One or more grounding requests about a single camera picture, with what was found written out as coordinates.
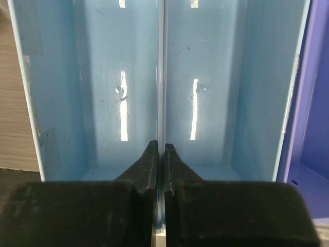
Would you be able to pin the blue compartment box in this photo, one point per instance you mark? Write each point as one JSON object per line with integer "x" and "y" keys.
{"x": 223, "y": 81}

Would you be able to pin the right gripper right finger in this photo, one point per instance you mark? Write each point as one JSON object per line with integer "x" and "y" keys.
{"x": 228, "y": 213}

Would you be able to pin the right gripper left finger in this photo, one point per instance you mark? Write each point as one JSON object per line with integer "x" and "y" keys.
{"x": 121, "y": 212}

